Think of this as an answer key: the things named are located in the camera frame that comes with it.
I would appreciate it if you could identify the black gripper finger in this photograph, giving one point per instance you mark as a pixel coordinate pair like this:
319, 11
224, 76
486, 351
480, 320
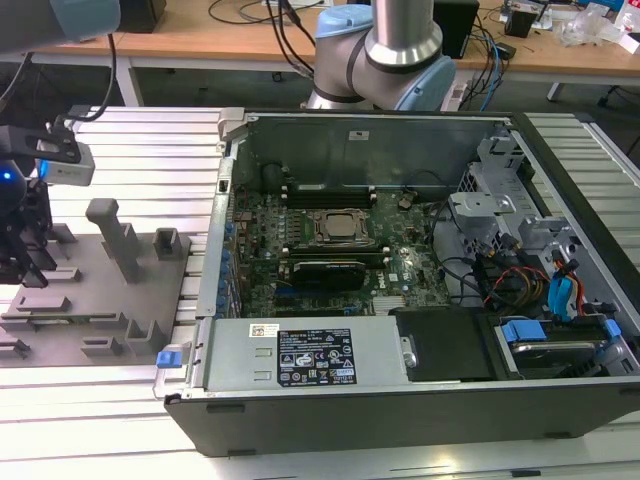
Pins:
39, 260
41, 210

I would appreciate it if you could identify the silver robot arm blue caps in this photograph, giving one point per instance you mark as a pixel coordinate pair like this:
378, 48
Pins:
395, 30

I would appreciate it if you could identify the RAM slot white clips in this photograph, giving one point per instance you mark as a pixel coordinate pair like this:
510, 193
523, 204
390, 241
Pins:
330, 250
330, 200
285, 189
376, 260

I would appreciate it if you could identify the installed RAM stick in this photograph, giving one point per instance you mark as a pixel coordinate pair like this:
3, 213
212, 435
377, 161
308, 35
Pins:
332, 187

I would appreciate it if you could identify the grey parts rack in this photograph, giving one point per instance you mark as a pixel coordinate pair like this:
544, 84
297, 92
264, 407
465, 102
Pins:
75, 300

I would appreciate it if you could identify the blue case latch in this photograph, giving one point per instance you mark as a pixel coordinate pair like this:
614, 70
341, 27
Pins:
168, 360

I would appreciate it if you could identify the silver power supply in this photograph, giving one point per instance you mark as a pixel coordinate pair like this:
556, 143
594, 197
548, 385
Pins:
230, 350

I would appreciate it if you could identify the black rectangular box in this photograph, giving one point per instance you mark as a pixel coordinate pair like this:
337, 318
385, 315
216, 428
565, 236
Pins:
142, 15

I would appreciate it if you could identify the small white sticker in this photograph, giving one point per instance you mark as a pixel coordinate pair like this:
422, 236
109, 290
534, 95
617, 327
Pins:
263, 330

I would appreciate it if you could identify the wooden desk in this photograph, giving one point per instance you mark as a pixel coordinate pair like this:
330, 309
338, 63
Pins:
210, 40

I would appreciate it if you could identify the blue expansion slot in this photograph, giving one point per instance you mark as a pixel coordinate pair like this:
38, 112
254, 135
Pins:
284, 295

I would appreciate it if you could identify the black graphics card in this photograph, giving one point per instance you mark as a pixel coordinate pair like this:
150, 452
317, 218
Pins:
330, 275

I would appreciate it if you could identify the black power supply label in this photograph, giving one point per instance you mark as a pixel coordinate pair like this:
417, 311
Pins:
315, 357

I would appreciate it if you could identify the silver CPU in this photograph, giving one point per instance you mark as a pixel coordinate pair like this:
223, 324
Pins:
341, 224

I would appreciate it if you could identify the white case sticker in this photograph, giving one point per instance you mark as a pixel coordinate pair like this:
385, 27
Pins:
359, 134

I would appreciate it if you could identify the black CPU socket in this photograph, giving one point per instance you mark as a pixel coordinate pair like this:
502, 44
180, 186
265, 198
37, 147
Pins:
371, 241

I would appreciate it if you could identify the black open PC case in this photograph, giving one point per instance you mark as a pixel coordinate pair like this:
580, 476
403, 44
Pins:
350, 425

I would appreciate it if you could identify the silver finned heat sink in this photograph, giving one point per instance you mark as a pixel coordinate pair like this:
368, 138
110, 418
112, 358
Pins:
390, 305

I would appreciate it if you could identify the silver coin battery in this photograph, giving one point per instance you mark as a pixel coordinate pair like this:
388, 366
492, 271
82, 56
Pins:
406, 202

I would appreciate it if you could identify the green motherboard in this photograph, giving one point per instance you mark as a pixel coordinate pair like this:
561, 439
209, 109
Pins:
410, 235

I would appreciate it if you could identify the black plastic shroud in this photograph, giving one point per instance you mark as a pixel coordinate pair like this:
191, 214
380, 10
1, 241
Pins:
440, 345

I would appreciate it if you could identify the white power strip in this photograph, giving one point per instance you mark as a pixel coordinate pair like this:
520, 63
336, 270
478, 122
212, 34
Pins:
454, 95

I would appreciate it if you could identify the metal disk bay cage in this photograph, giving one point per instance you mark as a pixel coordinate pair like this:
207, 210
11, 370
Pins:
480, 205

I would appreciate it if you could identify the tall black box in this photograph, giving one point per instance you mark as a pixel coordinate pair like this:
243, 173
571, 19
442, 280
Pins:
457, 25

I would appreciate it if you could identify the blue disk carrier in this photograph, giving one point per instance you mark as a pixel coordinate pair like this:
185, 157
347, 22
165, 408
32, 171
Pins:
522, 332

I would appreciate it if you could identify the small flat black device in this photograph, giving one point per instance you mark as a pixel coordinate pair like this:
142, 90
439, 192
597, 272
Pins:
506, 51

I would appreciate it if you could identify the small black box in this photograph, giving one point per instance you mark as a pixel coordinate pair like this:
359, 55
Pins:
522, 22

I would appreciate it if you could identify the hard disk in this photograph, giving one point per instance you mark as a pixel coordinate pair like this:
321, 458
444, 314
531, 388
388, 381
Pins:
550, 352

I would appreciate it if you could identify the clear plastic bag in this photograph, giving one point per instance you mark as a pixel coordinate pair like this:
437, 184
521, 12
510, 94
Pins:
580, 25

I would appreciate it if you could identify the white packet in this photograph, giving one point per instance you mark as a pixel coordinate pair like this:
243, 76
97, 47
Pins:
627, 30

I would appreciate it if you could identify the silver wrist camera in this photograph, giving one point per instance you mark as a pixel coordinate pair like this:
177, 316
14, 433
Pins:
70, 167

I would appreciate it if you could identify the black camera bracket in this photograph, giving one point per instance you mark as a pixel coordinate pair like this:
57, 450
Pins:
20, 137

